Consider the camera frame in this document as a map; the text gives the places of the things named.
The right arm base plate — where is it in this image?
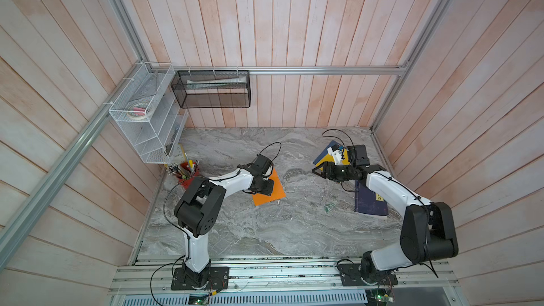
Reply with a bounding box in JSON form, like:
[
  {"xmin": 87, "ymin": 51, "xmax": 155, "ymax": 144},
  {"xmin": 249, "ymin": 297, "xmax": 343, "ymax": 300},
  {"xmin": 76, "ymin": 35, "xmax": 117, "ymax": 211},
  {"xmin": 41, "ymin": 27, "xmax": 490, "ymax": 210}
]
[{"xmin": 336, "ymin": 261, "xmax": 398, "ymax": 287}]

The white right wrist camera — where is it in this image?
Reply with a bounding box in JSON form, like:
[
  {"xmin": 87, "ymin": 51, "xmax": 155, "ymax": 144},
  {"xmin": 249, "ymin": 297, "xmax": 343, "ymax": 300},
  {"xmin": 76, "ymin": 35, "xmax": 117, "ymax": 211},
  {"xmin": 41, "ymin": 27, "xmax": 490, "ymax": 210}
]
[{"xmin": 327, "ymin": 144, "xmax": 346, "ymax": 165}]

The yellow paper document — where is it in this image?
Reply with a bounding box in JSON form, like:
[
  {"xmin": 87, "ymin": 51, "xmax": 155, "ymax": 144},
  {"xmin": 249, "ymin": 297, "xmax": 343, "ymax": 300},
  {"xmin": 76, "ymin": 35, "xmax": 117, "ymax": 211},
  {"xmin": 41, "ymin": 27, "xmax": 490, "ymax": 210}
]
[{"xmin": 321, "ymin": 150, "xmax": 349, "ymax": 165}]

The red pen holder cup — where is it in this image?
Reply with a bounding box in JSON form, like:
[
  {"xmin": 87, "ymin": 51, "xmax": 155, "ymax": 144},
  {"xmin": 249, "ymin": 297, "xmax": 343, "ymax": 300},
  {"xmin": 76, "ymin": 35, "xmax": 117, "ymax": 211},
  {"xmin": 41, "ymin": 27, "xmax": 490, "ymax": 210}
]
[{"xmin": 175, "ymin": 161, "xmax": 200, "ymax": 189}]

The tape roll in shelf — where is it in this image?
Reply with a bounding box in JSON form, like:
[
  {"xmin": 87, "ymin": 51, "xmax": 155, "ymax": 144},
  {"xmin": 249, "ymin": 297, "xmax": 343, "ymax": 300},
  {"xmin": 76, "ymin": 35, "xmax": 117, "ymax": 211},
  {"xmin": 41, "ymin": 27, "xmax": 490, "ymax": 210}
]
[{"xmin": 127, "ymin": 101, "xmax": 150, "ymax": 120}]

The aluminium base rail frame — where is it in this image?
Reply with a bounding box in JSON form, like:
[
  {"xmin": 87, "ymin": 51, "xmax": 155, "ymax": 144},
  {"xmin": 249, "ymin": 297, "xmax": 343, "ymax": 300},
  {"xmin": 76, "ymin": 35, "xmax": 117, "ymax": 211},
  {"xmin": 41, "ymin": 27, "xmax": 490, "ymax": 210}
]
[{"xmin": 107, "ymin": 256, "xmax": 468, "ymax": 305}]

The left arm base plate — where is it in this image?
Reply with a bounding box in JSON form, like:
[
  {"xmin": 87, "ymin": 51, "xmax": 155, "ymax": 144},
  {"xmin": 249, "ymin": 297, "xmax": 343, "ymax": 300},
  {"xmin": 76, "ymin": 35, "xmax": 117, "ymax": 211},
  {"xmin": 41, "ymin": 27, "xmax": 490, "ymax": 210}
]
[{"xmin": 171, "ymin": 264, "xmax": 230, "ymax": 292}]

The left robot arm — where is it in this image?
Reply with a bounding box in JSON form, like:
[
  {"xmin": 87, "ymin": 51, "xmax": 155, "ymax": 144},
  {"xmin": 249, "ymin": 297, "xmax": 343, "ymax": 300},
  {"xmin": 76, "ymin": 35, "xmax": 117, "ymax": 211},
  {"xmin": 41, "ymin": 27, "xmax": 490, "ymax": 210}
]
[{"xmin": 174, "ymin": 154, "xmax": 274, "ymax": 274}]

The black wire mesh basket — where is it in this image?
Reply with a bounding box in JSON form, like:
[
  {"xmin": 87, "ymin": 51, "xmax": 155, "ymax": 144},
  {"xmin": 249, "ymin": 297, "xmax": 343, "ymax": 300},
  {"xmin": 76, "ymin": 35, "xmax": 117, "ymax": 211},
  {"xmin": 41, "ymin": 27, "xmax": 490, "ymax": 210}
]
[{"xmin": 170, "ymin": 69, "xmax": 252, "ymax": 109}]

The paper in black basket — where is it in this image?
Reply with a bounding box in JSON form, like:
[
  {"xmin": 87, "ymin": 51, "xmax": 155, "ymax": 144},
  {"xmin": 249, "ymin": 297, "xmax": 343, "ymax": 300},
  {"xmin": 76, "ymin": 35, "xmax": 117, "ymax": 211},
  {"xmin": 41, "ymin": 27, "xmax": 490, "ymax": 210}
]
[{"xmin": 185, "ymin": 77, "xmax": 246, "ymax": 90}]

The dark navy book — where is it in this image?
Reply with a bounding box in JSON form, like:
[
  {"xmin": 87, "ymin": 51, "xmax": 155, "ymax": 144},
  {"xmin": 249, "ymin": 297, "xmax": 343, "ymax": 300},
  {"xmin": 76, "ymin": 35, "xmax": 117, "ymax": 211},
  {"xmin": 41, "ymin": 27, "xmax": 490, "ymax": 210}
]
[{"xmin": 354, "ymin": 181, "xmax": 389, "ymax": 218}]

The orange paper document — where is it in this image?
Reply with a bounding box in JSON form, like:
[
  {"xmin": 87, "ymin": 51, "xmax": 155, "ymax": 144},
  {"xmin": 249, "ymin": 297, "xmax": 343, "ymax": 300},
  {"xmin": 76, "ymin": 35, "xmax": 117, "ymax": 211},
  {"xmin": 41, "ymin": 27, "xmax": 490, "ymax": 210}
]
[{"xmin": 252, "ymin": 169, "xmax": 286, "ymax": 206}]

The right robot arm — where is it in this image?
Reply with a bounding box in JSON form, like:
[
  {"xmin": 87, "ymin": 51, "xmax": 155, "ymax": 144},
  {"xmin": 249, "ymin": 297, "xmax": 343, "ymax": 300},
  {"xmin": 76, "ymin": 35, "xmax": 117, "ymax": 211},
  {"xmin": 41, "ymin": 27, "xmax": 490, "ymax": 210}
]
[{"xmin": 313, "ymin": 143, "xmax": 459, "ymax": 280}]

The white wire mesh shelf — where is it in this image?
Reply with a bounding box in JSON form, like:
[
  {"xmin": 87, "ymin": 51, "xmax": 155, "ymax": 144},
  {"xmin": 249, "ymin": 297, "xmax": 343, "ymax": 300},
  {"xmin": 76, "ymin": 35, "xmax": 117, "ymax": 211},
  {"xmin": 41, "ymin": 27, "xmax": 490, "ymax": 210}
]
[{"xmin": 109, "ymin": 62, "xmax": 188, "ymax": 165}]

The blue paper document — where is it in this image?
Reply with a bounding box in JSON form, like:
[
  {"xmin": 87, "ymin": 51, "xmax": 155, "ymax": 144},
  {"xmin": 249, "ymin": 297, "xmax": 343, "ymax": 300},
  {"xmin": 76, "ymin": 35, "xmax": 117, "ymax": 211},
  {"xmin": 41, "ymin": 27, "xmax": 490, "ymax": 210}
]
[{"xmin": 313, "ymin": 140, "xmax": 339, "ymax": 166}]

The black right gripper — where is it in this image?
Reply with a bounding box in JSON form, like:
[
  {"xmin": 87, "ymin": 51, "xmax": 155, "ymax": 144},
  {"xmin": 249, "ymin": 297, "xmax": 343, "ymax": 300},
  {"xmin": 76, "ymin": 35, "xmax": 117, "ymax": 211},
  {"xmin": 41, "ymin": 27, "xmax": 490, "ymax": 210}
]
[{"xmin": 312, "ymin": 161, "xmax": 355, "ymax": 182}]

